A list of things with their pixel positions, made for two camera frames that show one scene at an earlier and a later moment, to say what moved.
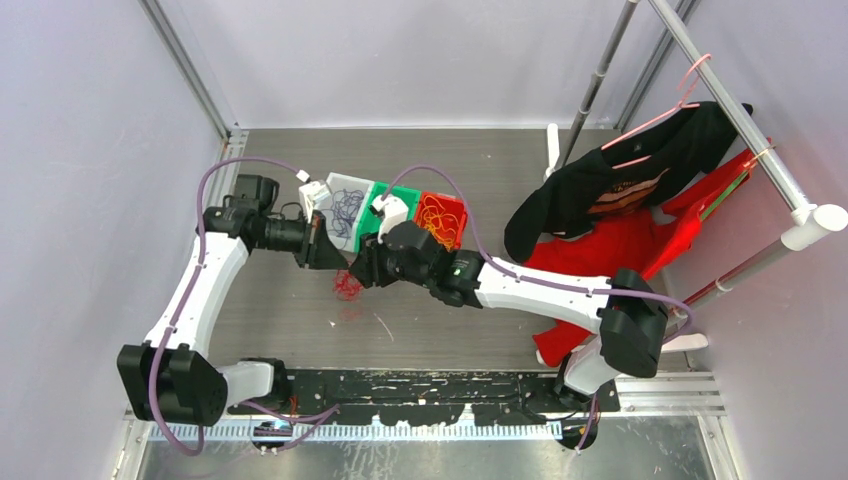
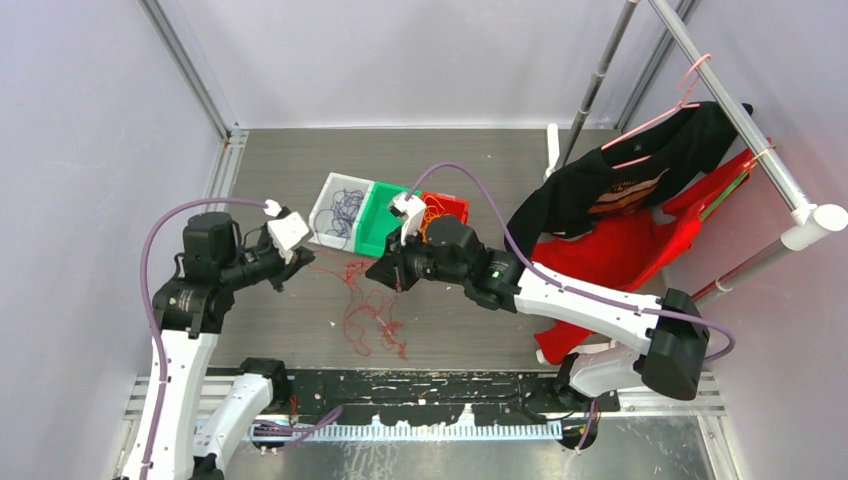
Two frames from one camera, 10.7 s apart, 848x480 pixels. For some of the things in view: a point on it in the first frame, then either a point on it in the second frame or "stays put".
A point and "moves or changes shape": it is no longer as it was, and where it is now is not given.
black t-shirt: [625, 176] stays put
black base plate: [430, 397] stays put
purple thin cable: [345, 203] stays put
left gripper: [318, 251] → [299, 257]
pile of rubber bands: [346, 286] moves or changes shape
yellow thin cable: [442, 226] stays put
